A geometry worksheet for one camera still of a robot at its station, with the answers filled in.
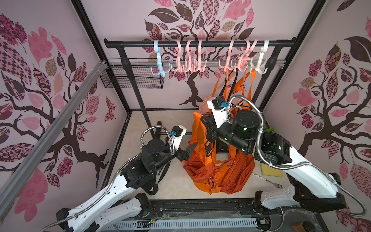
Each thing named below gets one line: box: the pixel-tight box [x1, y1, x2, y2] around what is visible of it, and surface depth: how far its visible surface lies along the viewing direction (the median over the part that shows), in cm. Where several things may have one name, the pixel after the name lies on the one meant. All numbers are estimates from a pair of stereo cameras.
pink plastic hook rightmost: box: [237, 39, 258, 72], surface depth 57 cm
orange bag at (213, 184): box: [193, 167, 229, 195], surface depth 83 cm
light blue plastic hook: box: [150, 40, 172, 78], surface depth 53 cm
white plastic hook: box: [249, 40, 270, 75], surface depth 55 cm
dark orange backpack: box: [183, 139, 217, 184], surface depth 62 cm
